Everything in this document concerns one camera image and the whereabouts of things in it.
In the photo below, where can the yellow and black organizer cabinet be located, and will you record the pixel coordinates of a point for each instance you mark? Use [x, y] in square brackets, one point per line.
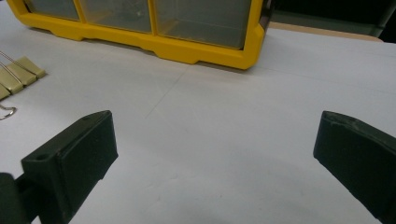
[174, 49]

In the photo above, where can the group of clear organizer drawers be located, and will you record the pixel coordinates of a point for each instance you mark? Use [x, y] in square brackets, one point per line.
[115, 14]

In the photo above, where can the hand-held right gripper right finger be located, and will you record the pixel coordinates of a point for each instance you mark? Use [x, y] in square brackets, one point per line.
[358, 155]

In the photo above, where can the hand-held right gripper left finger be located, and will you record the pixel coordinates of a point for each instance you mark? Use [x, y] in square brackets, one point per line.
[84, 155]

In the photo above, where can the gold binder clip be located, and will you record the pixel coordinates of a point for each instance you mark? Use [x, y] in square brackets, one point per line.
[31, 67]
[14, 81]

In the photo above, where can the clear plastic pull-out drawer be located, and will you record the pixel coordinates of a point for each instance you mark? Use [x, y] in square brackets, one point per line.
[202, 21]

